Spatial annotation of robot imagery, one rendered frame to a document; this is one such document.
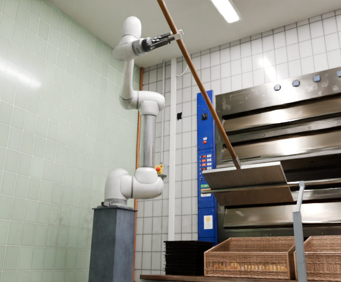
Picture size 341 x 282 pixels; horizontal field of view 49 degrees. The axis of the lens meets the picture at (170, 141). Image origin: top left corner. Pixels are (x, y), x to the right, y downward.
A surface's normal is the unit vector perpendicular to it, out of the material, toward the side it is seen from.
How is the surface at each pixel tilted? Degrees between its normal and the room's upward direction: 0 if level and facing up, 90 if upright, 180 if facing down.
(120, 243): 90
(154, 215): 90
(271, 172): 148
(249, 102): 90
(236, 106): 90
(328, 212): 70
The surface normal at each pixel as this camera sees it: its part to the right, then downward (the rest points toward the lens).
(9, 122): 0.85, -0.15
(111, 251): -0.52, -0.27
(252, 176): -0.29, 0.66
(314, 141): -0.48, -0.58
